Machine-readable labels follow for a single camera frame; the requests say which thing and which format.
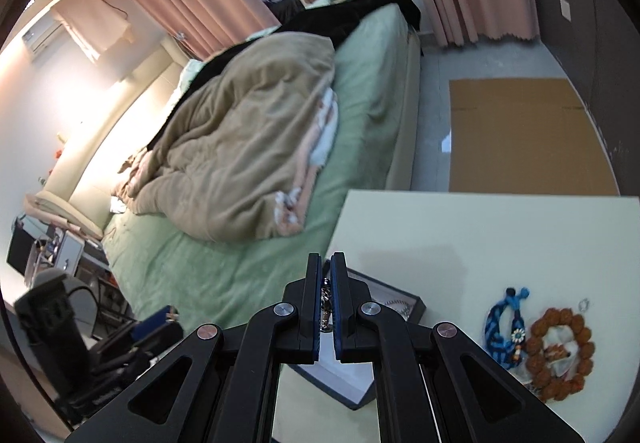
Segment silver chain bracelet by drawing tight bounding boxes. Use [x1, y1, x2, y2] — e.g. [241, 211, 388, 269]
[319, 276, 333, 334]

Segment black jewelry box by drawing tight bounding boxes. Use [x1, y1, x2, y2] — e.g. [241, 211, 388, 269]
[290, 269, 426, 411]

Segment blue braided bracelet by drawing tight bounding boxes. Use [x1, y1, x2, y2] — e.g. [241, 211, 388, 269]
[482, 286, 531, 371]

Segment brown rudraksha bead bracelet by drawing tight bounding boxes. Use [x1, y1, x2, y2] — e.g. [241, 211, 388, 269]
[522, 306, 597, 403]

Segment beige comforter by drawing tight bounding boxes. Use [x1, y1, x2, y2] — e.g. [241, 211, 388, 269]
[112, 32, 338, 243]

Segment green bed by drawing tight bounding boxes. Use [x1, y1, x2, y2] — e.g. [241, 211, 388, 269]
[103, 0, 420, 330]

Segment brown cardboard sheet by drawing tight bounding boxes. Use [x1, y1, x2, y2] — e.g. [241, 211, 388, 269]
[449, 78, 620, 196]

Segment black clothing on bed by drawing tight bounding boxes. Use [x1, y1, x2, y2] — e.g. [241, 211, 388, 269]
[184, 0, 422, 96]

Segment wall air conditioner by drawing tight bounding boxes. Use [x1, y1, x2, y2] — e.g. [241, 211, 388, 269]
[22, 13, 64, 58]

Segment white wall switch plate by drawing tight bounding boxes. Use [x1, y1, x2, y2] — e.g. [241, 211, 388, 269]
[560, 0, 572, 21]

